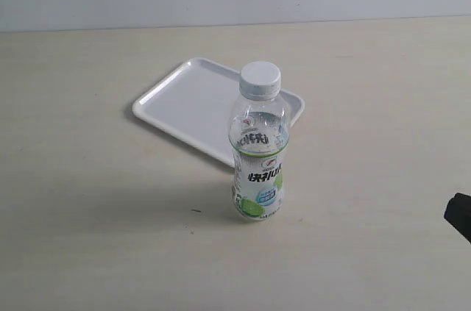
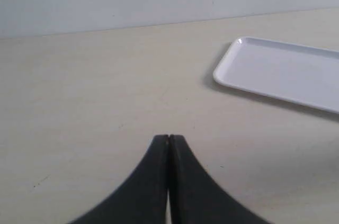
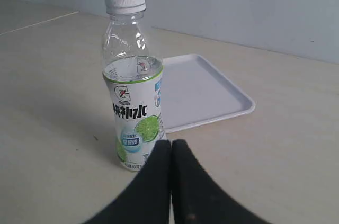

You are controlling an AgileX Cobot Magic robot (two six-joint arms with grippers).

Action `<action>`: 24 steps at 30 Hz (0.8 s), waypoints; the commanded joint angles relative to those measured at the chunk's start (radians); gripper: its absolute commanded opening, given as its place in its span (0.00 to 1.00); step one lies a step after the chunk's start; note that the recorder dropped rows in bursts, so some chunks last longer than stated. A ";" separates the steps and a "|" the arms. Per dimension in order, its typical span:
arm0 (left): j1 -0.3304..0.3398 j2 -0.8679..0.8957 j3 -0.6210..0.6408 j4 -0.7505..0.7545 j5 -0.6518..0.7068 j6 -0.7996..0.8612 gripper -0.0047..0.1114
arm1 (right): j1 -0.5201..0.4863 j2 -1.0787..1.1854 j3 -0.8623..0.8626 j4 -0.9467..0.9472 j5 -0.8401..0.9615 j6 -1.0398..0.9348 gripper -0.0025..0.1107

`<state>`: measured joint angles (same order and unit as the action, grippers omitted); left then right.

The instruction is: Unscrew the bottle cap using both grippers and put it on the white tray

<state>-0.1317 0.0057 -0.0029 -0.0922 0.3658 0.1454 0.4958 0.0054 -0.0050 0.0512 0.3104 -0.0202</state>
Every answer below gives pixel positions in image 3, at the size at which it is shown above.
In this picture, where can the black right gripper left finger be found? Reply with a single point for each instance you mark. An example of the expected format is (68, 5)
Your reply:
(147, 198)

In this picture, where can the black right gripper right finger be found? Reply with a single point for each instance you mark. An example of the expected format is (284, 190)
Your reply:
(196, 197)

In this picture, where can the clear plastic drink bottle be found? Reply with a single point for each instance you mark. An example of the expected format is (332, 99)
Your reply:
(133, 76)

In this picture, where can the white bottle cap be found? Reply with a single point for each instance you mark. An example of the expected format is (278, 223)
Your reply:
(124, 6)

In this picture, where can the white plastic tray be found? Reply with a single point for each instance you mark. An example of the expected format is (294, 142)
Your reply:
(194, 93)

